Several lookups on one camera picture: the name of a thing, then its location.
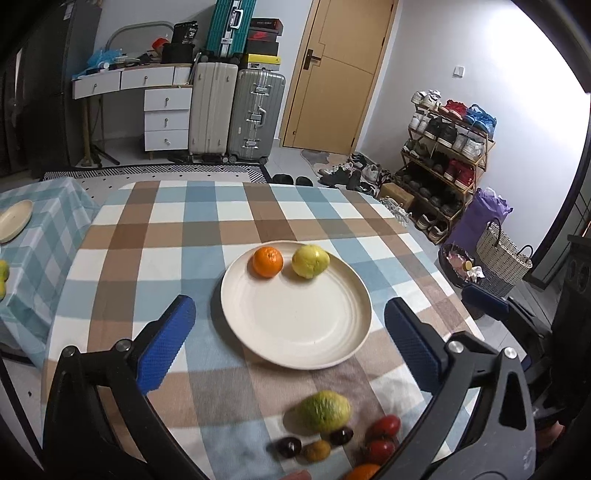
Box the teal checked cloth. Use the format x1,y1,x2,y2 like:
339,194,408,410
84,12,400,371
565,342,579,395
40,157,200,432
0,178,100,365

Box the black speaker cabinet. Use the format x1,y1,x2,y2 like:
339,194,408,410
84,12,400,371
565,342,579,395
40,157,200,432
551,234,591,416

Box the small cream plate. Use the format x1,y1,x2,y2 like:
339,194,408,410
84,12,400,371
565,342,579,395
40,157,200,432
0,199,34,244

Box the grey arched frame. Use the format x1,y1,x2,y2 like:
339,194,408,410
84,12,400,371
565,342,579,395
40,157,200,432
106,24,174,51

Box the yellow black shoebox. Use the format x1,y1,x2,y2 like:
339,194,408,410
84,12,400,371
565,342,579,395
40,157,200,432
241,54,281,71

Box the person's right hand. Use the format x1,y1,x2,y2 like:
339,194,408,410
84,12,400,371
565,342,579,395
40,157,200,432
536,421,565,455

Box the white drawer dresser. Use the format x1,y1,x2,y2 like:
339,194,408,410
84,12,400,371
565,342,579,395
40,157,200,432
71,62,194,160

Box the brown kiwi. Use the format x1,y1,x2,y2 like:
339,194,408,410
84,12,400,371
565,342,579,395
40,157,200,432
302,440,332,463

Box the blue plastic bag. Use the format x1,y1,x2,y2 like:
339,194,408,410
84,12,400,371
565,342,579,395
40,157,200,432
88,46,123,68

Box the woven basket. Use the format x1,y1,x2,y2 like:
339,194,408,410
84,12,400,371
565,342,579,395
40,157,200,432
475,218,533,296

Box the pile of sneakers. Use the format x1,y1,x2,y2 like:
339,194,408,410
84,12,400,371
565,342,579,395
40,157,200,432
318,152,393,192

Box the red tomato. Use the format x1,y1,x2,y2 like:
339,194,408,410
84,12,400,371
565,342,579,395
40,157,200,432
366,414,402,439
365,439,397,464

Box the silver suitcase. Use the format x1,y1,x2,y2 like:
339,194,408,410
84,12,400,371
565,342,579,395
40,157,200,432
227,69,286,164

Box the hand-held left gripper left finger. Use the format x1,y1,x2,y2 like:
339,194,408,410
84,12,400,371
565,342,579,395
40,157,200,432
42,294,208,480

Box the wooden door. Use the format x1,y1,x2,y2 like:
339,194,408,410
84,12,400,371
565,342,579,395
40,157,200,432
279,0,399,155

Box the cream round plate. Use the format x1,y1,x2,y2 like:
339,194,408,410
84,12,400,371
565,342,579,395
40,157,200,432
220,241,373,370

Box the rows of assorted shoes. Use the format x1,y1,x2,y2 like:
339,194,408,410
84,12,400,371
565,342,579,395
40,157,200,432
402,90,497,241

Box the white sneakers pair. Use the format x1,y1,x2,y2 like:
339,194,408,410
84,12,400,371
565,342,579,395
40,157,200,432
382,196,411,228

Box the black shoebox red logo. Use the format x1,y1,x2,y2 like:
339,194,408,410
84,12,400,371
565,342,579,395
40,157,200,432
248,17,282,42

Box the teal suitcase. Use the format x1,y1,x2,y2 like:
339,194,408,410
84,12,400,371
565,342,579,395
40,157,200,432
205,0,257,58

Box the beige suitcase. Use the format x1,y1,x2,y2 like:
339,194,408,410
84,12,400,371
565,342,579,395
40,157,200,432
188,61,239,158

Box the black bag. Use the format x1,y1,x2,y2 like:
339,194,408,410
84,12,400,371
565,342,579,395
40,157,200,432
161,42,195,64

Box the black trash bin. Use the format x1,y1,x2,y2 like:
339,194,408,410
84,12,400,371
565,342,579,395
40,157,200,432
438,242,485,291

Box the black white patterned rug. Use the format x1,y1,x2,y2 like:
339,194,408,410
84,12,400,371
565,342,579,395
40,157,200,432
44,164,269,185

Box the wooden shoe rack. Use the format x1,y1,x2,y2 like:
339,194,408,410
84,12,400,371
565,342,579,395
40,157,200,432
399,90,497,232

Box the small cardboard box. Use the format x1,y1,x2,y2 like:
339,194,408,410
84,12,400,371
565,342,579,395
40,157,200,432
379,182,415,208

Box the grey doormat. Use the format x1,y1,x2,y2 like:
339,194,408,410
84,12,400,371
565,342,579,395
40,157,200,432
300,148,334,169

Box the black printed box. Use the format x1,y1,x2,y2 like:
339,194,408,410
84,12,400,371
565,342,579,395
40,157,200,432
173,21,199,44

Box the purple bag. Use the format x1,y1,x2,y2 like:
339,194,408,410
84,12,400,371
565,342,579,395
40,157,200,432
450,187,513,259

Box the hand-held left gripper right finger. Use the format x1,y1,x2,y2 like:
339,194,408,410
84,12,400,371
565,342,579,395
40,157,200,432
369,298,539,480

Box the grey refrigerator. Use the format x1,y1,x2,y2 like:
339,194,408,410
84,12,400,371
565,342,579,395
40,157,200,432
21,0,102,178

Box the orange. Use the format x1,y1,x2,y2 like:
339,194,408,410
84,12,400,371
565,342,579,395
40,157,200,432
252,246,284,278
344,463,382,480

